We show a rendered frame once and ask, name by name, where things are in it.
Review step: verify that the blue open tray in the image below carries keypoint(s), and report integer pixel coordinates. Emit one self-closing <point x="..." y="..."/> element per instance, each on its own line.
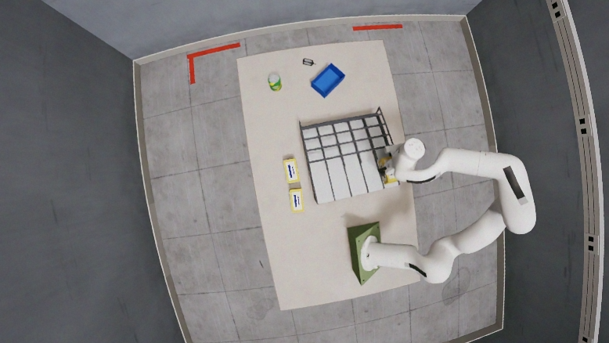
<point x="327" y="80"/>

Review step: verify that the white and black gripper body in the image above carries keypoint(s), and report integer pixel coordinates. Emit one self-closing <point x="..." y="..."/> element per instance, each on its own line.
<point x="390" y="167"/>

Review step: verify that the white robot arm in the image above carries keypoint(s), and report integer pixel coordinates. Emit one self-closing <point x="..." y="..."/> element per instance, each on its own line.
<point x="514" y="207"/>

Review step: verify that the green and yellow drink can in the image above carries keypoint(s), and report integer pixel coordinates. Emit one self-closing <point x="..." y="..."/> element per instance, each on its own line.
<point x="275" y="82"/>

